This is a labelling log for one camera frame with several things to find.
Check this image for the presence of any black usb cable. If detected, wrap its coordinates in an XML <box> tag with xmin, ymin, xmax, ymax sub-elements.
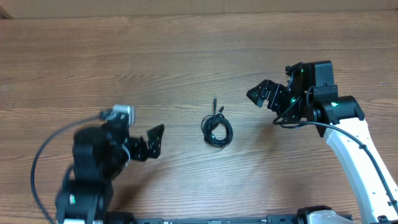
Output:
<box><xmin>200</xmin><ymin>97</ymin><xmax>234</xmax><ymax>148</ymax></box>

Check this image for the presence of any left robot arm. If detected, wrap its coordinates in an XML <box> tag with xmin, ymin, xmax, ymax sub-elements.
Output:
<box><xmin>55</xmin><ymin>123</ymin><xmax>165</xmax><ymax>223</ymax></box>

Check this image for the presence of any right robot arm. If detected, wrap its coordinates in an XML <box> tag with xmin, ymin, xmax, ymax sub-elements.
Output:
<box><xmin>246</xmin><ymin>60</ymin><xmax>397</xmax><ymax>223</ymax></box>

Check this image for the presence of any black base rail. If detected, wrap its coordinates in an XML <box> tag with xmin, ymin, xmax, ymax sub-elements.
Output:
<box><xmin>105</xmin><ymin>211</ymin><xmax>354</xmax><ymax>224</ymax></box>

